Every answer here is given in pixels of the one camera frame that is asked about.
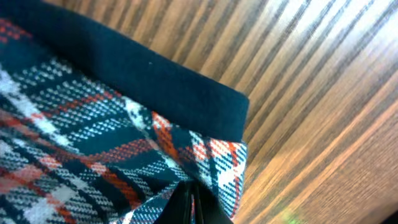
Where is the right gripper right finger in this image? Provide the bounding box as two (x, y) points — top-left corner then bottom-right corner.
(195, 184), (233, 224)

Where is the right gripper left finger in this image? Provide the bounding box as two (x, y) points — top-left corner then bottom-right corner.
(154, 182), (193, 224)

